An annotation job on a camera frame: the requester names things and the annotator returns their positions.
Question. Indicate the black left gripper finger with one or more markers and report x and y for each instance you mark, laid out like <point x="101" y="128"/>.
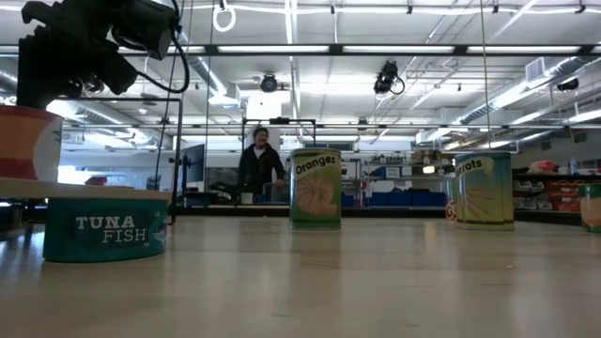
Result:
<point x="110" y="68"/>

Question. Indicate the red orange white can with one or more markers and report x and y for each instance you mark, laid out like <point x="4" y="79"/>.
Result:
<point x="23" y="141"/>

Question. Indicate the teal tuna fish can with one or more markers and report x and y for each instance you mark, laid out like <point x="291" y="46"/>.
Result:
<point x="103" y="235"/>

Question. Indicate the green oranges can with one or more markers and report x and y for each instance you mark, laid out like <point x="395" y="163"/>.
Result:
<point x="314" y="188"/>

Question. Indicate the red white swirl can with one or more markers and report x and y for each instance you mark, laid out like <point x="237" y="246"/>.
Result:
<point x="451" y="209"/>

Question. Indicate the pale green carrots can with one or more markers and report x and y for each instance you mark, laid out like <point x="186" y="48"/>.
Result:
<point x="483" y="192"/>

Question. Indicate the green can with peach picture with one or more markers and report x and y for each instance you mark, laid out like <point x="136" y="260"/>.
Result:
<point x="590" y="209"/>

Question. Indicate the metal storage shelf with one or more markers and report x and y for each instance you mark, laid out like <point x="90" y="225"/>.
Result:
<point x="404" y="178"/>

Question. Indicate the dark storage shelf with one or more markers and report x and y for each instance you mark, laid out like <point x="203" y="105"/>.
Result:
<point x="554" y="177"/>

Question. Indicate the white LED light bar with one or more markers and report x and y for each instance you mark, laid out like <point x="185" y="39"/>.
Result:
<point x="188" y="49"/>
<point x="523" y="49"/>
<point x="272" y="49"/>
<point x="399" y="49"/>

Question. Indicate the black monitor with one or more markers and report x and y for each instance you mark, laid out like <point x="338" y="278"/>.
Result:
<point x="193" y="164"/>

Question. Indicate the round black ceiling fixture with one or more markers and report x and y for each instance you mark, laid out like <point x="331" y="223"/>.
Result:
<point x="269" y="83"/>

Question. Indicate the person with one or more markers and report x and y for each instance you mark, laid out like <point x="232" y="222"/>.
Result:
<point x="258" y="164"/>

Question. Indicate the white cup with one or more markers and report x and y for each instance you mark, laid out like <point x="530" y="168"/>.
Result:
<point x="247" y="197"/>

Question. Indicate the black overhead beam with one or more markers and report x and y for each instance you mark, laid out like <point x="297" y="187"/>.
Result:
<point x="335" y="49"/>

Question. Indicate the blue storage bin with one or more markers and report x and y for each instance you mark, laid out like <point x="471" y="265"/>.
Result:
<point x="378" y="199"/>
<point x="399" y="198"/>
<point x="422" y="198"/>

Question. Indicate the pink bag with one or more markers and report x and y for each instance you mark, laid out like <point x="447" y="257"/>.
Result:
<point x="542" y="167"/>

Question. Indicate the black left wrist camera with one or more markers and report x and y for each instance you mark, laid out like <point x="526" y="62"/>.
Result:
<point x="145" y="26"/>

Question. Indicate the silver air duct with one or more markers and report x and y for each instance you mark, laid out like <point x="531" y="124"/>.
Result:
<point x="516" y="93"/>
<point x="206" y="75"/>

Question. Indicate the black overhead camera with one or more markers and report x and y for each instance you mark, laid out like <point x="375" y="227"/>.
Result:
<point x="387" y="77"/>

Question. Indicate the black aluminium rig frame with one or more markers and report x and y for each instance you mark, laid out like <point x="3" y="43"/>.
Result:
<point x="399" y="212"/>

